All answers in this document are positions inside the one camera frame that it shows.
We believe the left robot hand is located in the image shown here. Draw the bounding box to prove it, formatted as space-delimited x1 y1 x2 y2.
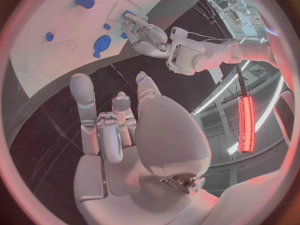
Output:
123 12 170 59

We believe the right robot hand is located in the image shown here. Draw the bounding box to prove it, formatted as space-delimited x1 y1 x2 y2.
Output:
68 70 220 225

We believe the blue plug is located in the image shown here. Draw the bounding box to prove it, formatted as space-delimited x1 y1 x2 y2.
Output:
122 10 137 19

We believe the white task board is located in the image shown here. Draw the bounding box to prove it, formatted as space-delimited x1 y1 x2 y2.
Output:
8 0 177 99

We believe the blue gear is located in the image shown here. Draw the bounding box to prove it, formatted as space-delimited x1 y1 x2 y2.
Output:
93 34 112 53

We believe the glowing light bar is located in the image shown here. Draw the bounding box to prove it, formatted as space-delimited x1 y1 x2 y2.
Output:
236 95 257 154

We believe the blue long cylinder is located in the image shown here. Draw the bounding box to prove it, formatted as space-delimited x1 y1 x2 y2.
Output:
74 0 96 10

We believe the cluttered workshop desk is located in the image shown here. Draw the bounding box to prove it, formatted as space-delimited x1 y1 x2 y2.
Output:
202 0 270 41

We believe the white cable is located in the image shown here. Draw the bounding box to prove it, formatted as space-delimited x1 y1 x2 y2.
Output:
186 31 230 41
201 38 236 43

